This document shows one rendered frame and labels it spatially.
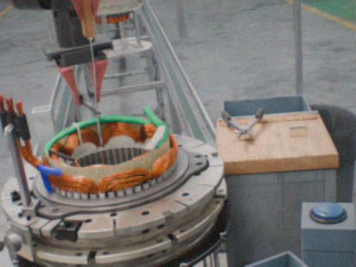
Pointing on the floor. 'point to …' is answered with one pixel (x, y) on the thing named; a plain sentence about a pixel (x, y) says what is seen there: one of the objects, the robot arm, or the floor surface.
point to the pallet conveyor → (178, 101)
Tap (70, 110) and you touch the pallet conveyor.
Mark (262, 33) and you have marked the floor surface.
